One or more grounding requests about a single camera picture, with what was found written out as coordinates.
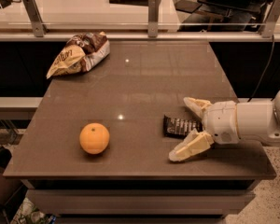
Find brown chip bag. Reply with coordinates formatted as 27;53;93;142
47;32;110;78

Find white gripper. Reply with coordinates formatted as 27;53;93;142
169;97;239;161

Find orange fruit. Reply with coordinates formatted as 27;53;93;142
79;123;110;155

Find left metal rail bracket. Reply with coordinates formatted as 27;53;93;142
22;0;47;37

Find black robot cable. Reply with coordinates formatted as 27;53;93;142
247;35;276;103

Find crumpled packaging on floor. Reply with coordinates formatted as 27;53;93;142
10;198;56;224

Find dark bin on floor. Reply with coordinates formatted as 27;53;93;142
0;146;23;206

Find seated person in background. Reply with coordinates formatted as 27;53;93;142
179;0;273;32

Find middle metal rail bracket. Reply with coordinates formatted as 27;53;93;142
147;0;160;37

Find black rxbar chocolate wrapper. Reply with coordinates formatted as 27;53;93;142
163;116;203;139

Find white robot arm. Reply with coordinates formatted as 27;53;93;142
169;91;280;161

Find metal rail bracket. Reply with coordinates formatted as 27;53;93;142
147;0;160;37
259;0;280;38
22;0;47;37

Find right metal rail bracket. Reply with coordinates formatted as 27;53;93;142
259;0;280;38

